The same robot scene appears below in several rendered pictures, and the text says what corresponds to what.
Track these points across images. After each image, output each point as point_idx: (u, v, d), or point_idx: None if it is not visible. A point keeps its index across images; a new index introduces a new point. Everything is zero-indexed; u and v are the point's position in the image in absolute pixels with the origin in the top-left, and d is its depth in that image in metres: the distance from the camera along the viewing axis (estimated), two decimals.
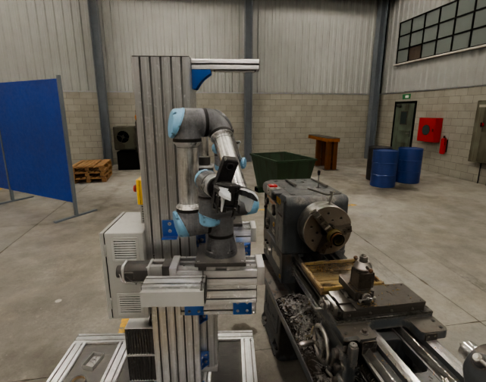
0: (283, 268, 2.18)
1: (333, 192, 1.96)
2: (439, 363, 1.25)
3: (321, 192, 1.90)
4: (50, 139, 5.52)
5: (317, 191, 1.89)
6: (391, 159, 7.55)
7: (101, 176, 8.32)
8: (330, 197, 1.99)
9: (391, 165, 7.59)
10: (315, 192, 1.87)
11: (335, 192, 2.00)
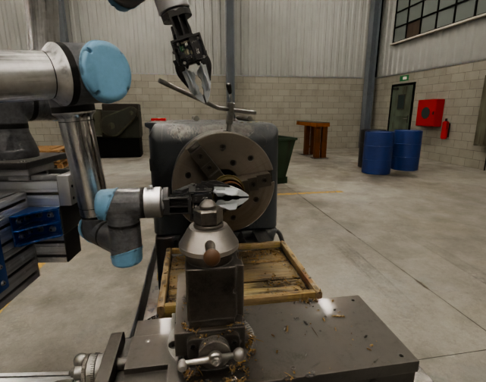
0: (158, 263, 1.18)
1: (233, 104, 0.96)
2: None
3: (199, 99, 0.89)
4: None
5: (191, 95, 0.88)
6: (386, 142, 6.55)
7: (56, 163, 7.32)
8: None
9: (385, 148, 6.58)
10: (183, 94, 0.86)
11: (241, 108, 0.99)
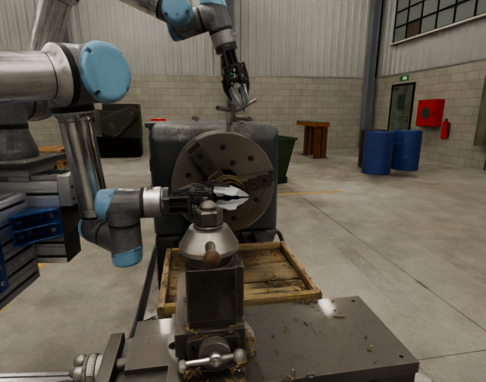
0: (158, 263, 1.18)
1: (228, 104, 0.97)
2: None
3: (242, 106, 1.07)
4: None
5: (247, 104, 1.09)
6: (386, 142, 6.55)
7: (56, 163, 7.32)
8: (231, 118, 0.97)
9: (385, 148, 6.58)
10: (248, 105, 1.11)
11: (226, 107, 0.93)
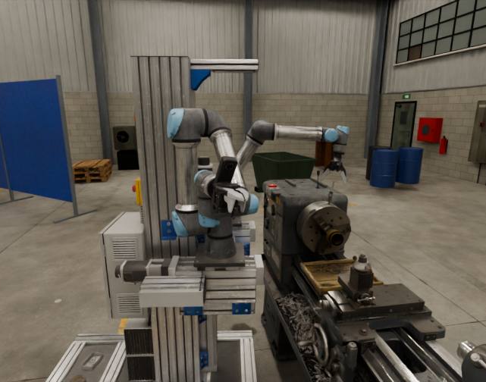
0: (282, 269, 2.18)
1: (329, 191, 1.98)
2: (437, 363, 1.25)
3: (330, 188, 2.08)
4: (50, 139, 5.52)
5: (333, 186, 2.10)
6: (391, 159, 7.55)
7: (101, 176, 8.32)
8: (331, 198, 1.97)
9: (390, 165, 7.59)
10: (332, 186, 2.12)
11: (330, 194, 1.94)
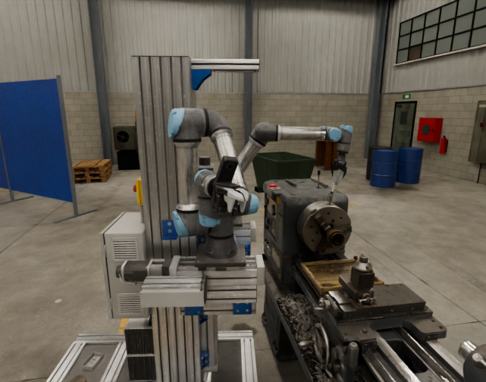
0: (283, 268, 2.18)
1: (330, 191, 1.98)
2: (439, 363, 1.25)
3: (331, 188, 2.08)
4: (50, 139, 5.52)
5: (333, 186, 2.09)
6: (391, 159, 7.55)
7: (101, 176, 8.32)
8: (332, 198, 1.97)
9: (391, 165, 7.59)
10: (333, 186, 2.12)
11: (331, 194, 1.93)
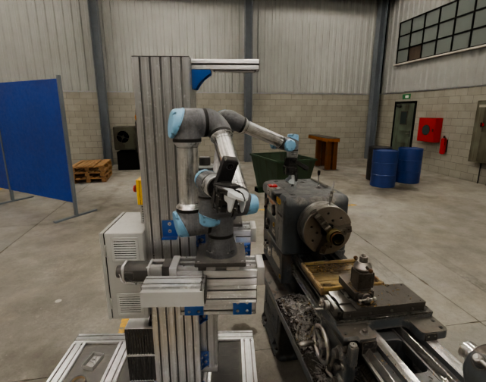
0: (283, 268, 2.18)
1: (330, 191, 1.98)
2: None
3: (331, 188, 2.08)
4: (50, 139, 5.52)
5: (333, 186, 2.09)
6: (391, 159, 7.55)
7: (101, 176, 8.32)
8: (332, 198, 1.97)
9: (391, 165, 7.59)
10: (333, 186, 2.12)
11: (331, 194, 1.93)
